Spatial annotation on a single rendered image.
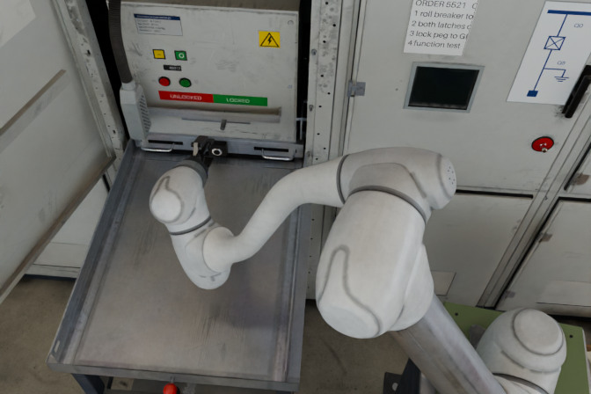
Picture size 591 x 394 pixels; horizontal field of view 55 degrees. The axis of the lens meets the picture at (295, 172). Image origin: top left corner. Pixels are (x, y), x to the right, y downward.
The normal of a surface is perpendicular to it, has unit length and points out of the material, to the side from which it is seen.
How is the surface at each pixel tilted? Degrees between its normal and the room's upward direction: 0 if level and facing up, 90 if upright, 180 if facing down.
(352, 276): 24
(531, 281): 90
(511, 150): 90
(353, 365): 0
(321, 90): 90
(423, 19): 90
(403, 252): 38
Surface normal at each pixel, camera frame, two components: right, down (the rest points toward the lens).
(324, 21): -0.07, 0.75
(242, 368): 0.01, -0.65
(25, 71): 0.93, 0.28
